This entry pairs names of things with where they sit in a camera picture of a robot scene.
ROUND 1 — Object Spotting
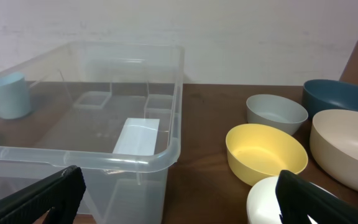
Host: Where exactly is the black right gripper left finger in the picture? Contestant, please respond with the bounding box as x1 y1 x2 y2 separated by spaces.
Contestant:
0 166 86 223

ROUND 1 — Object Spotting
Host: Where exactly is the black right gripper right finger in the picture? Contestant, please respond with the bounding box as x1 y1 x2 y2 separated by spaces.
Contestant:
275 170 358 224

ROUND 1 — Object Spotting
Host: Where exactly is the white small bowl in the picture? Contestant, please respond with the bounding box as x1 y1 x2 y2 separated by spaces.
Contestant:
246 175 338 224

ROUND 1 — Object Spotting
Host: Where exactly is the yellow small bowl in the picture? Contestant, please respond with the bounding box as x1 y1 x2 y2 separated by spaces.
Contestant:
225 124 308 186

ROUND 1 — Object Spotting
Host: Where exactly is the beige large bowl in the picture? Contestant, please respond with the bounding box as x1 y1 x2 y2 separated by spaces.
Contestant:
310 110 358 191

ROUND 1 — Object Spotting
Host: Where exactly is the grey small bowl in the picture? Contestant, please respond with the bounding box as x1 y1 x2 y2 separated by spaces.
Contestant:
246 94 308 135

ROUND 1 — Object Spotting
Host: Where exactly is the dark blue large bowl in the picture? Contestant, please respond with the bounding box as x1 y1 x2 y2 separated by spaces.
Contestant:
301 79 358 120

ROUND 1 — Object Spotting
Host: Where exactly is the white label in bin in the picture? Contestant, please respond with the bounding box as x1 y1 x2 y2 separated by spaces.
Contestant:
112 118 160 156

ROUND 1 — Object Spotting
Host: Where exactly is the clear plastic storage bin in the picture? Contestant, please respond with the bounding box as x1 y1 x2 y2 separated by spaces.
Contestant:
0 42 185 223

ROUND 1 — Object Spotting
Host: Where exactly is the light blue plastic cup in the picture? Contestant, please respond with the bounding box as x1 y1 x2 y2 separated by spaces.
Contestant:
0 72 32 119

